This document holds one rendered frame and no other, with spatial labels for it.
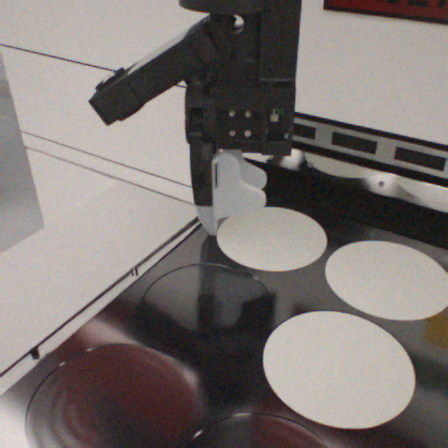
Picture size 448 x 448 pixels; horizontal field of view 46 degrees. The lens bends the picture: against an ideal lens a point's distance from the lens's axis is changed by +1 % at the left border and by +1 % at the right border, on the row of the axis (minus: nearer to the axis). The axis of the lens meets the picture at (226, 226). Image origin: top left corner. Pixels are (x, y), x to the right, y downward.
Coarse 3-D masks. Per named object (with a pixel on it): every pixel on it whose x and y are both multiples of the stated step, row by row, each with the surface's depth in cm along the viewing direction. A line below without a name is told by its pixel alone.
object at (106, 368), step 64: (192, 256) 46; (320, 256) 46; (128, 320) 39; (192, 320) 39; (256, 320) 39; (384, 320) 39; (64, 384) 34; (128, 384) 34; (192, 384) 34; (256, 384) 34
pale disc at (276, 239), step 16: (272, 208) 52; (224, 224) 50; (240, 224) 50; (256, 224) 50; (272, 224) 50; (288, 224) 50; (304, 224) 50; (224, 240) 48; (240, 240) 48; (256, 240) 48; (272, 240) 48; (288, 240) 48; (304, 240) 48; (320, 240) 48; (240, 256) 46; (256, 256) 46; (272, 256) 46; (288, 256) 46; (304, 256) 46
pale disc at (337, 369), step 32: (288, 320) 39; (320, 320) 39; (352, 320) 39; (288, 352) 37; (320, 352) 37; (352, 352) 37; (384, 352) 37; (288, 384) 34; (320, 384) 34; (352, 384) 34; (384, 384) 34; (320, 416) 32; (352, 416) 32; (384, 416) 32
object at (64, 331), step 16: (192, 224) 49; (176, 240) 47; (160, 256) 46; (128, 272) 43; (144, 272) 44; (112, 288) 42; (96, 304) 40; (80, 320) 39; (48, 336) 37; (64, 336) 38; (48, 352) 37; (16, 368) 35; (32, 368) 36; (0, 384) 34
